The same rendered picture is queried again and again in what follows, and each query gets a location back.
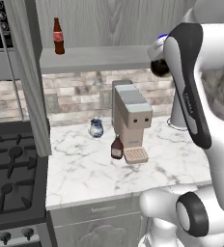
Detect grey wall socket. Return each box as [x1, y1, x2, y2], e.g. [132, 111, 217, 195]
[98, 89, 114, 109]
[45, 93, 60, 114]

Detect thin grey door handle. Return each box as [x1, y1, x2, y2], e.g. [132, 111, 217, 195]
[0, 0, 25, 122]

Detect grey drawer handle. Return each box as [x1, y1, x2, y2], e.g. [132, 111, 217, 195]
[91, 206, 117, 213]

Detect small dark brown bottle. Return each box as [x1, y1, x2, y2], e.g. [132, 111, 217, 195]
[110, 134, 125, 160]

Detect grey cylinder with round base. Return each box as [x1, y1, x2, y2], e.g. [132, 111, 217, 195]
[166, 86, 190, 131]

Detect black stove knob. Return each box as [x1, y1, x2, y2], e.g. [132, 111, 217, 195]
[21, 227, 35, 242]
[0, 231, 13, 246]

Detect grey drawer front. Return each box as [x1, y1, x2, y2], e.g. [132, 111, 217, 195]
[48, 196, 143, 221]

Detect grey cabinet door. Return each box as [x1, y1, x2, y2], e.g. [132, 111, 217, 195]
[4, 0, 52, 158]

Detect brown bottle with red label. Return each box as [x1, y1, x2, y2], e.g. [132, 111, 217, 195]
[52, 16, 66, 55]

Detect grey base cupboard door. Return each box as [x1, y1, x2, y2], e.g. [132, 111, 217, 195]
[51, 213, 148, 247]

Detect grey wall cabinet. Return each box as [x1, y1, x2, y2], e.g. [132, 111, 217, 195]
[35, 0, 197, 75]

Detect beige coffee machine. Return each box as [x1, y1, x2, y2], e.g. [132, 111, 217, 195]
[111, 79, 154, 165]

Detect black gas hob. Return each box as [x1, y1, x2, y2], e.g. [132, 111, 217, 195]
[0, 121, 49, 233]

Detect blue and white jug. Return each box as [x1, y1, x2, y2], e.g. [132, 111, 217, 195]
[88, 117, 105, 139]

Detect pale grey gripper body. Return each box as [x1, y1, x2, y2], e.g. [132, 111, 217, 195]
[147, 37, 169, 62]

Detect silver stove front panel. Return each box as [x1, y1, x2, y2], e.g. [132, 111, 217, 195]
[0, 223, 55, 247]

